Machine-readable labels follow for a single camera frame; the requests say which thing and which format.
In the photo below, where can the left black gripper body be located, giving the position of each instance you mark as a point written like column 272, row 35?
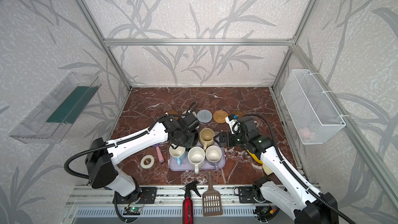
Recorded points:
column 186, row 138

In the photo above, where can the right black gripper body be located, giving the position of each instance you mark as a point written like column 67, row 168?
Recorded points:
column 230, row 139

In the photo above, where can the black mug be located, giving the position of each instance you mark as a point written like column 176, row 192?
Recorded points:
column 193, row 138

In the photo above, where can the beige mug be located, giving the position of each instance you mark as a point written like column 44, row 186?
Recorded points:
column 206, row 137

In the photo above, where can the grey-blue woven coaster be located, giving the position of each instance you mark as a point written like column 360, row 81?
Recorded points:
column 204, row 116

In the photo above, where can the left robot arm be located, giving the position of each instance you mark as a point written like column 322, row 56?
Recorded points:
column 99, row 164

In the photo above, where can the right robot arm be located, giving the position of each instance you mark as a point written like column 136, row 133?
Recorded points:
column 303, row 202

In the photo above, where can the tan wicker coaster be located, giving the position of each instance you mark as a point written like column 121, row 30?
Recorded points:
column 220, row 116

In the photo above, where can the white speckled mug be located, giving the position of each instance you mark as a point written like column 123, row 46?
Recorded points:
column 196, row 157

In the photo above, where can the lavender plastic tray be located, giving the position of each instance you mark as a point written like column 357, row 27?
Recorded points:
column 187, row 166

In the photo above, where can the white tape roll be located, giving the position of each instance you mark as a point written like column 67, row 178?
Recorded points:
column 147, row 162

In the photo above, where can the brown slotted scoop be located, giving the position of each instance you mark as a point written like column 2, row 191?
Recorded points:
column 211, row 200

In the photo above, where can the red spray bottle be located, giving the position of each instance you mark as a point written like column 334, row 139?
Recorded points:
column 187, row 207

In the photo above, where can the green circuit board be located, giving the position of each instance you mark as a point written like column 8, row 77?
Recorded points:
column 132, row 211

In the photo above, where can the white mug blue handle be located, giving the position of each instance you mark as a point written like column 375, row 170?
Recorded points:
column 177, row 154

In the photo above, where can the white mug purple handle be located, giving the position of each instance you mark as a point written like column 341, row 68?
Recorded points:
column 213, row 155

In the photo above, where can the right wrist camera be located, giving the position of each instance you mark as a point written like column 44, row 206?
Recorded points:
column 232, row 121

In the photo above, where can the purple scoop pink handle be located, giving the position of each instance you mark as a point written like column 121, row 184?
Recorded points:
column 159, row 153

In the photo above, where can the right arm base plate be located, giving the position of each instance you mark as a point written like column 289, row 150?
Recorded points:
column 250, row 194

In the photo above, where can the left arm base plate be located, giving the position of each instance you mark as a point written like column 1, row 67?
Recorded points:
column 147, row 194

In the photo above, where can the white wire basket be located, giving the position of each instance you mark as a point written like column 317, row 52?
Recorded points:
column 313, row 114

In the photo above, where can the clear plastic wall bin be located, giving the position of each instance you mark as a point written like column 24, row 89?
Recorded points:
column 49, row 122

